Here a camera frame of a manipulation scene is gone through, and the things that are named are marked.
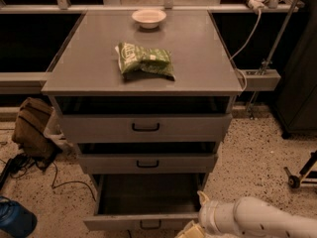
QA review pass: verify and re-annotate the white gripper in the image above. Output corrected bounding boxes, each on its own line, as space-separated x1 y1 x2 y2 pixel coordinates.
175 190 239 238

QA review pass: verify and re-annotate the grey drawer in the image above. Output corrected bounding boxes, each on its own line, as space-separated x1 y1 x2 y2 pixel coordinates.
59 114 232 143
78 154 218 175
84 174 205 231

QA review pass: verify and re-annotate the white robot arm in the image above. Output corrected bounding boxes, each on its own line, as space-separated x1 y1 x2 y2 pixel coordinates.
175 190 317 238

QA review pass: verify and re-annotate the grey drawer cabinet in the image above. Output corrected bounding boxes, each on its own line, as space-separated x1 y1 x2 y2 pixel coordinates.
41 9 244 190

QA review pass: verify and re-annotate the black wheeled cart leg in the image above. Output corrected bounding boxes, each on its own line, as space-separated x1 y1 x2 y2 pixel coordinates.
283 151 317 188

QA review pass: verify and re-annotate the dark cabinet right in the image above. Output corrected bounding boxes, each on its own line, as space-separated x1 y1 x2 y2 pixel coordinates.
273 0 317 139

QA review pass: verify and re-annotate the green snack bag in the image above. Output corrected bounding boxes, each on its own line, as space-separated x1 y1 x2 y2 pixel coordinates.
115 42 175 80

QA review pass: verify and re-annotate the metal stand pole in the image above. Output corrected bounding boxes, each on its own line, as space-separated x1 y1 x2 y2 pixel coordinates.
246 0 299 119

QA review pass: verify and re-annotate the blue water jug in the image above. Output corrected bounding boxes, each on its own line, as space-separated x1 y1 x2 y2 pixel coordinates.
0 196 37 238

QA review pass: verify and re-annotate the brown fabric bag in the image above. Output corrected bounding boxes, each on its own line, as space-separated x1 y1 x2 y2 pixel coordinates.
12 97 55 159

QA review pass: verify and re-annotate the white ceramic bowl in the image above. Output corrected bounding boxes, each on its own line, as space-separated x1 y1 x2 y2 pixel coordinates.
132 9 166 29

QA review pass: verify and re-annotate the white hanging cable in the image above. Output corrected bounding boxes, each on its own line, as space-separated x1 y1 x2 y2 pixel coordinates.
229 7 264 92

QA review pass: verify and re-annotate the black floor cable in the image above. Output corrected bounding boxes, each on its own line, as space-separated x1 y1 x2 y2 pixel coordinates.
0 152 97 203

